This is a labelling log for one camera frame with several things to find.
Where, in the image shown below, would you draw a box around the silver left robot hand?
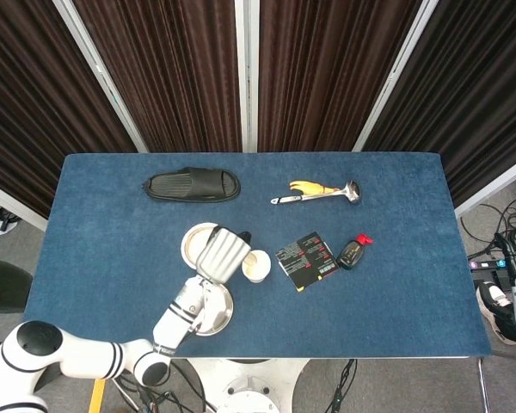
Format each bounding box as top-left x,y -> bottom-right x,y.
194,225 -> 254,284

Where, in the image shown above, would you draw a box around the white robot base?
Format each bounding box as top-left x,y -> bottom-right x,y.
183,358 -> 311,413

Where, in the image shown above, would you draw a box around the stainless steel bowl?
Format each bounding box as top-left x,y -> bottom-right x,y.
180,221 -> 221,270

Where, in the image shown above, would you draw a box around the white paper cup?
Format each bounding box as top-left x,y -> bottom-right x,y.
240,249 -> 273,285

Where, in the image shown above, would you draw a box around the stainless steel plate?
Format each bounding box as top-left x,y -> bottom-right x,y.
188,281 -> 235,338

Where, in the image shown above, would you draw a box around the black rubber slipper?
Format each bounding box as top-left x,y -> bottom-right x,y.
142,167 -> 243,203

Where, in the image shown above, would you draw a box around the black printed leaflet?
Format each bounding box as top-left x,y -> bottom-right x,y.
274,231 -> 341,293

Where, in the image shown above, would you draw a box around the black red-capped sauce bottle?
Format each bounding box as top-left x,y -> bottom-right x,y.
335,233 -> 375,272

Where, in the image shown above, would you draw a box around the blue table cover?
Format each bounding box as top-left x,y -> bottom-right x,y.
22,151 -> 494,361

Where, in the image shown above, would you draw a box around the stainless steel ladle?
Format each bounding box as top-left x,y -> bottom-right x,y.
270,180 -> 362,207

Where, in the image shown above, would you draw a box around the brown curtain screen panel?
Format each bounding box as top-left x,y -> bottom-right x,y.
0,0 -> 150,232
245,0 -> 439,153
53,0 -> 249,154
353,0 -> 516,219

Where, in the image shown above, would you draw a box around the black chair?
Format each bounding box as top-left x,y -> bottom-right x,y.
0,256 -> 35,316

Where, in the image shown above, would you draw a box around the white black sneaker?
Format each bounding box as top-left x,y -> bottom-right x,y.
476,280 -> 516,346

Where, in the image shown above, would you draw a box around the black cable under table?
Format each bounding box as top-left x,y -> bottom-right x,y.
324,358 -> 359,413

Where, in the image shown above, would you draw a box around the white table frame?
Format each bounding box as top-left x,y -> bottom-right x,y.
476,355 -> 490,413

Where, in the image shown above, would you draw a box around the black floor cable bundle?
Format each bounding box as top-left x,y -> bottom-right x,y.
458,176 -> 516,259

